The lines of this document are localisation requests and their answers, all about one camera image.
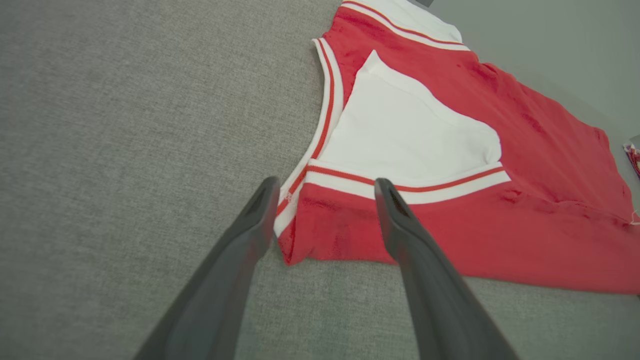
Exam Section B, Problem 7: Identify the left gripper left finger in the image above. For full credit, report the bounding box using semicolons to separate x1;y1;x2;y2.
132;175;282;360

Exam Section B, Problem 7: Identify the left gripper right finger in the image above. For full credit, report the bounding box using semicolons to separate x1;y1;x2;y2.
374;177;519;360

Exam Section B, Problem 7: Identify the red white sleeveless jersey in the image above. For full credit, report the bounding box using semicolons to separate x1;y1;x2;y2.
272;0;640;296

